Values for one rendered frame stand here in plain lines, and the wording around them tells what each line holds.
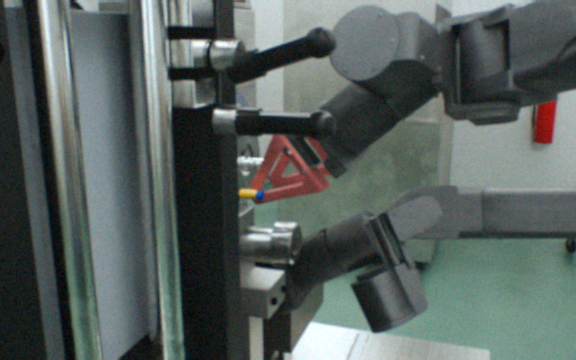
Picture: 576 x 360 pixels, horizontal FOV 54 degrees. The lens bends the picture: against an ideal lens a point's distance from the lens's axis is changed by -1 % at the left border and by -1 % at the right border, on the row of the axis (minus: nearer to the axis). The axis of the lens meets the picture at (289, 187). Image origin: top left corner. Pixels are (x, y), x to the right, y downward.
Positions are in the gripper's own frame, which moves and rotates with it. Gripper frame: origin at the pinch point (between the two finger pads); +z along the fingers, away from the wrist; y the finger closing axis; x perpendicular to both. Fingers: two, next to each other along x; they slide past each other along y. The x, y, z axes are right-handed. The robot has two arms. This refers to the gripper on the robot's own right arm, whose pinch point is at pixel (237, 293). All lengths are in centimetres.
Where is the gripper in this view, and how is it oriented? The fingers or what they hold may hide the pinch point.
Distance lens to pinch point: 71.8
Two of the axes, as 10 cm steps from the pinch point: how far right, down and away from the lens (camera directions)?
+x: -4.8, -8.8, -0.7
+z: -8.2, 4.1, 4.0
